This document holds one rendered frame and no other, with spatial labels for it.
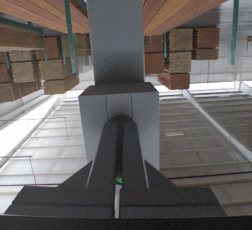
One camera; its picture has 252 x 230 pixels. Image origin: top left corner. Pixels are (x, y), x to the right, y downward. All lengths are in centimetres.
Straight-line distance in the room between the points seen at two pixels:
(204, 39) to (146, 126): 982
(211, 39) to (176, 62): 205
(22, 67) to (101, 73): 1027
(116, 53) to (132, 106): 7
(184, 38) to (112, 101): 942
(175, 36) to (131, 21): 931
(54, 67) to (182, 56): 649
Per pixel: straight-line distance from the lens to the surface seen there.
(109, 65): 21
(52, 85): 994
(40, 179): 1184
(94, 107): 16
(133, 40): 21
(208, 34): 1007
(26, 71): 1038
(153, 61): 919
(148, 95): 16
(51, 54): 987
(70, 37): 187
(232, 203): 954
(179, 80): 958
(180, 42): 950
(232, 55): 210
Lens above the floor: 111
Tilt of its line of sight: 16 degrees up
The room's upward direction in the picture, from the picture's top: 177 degrees clockwise
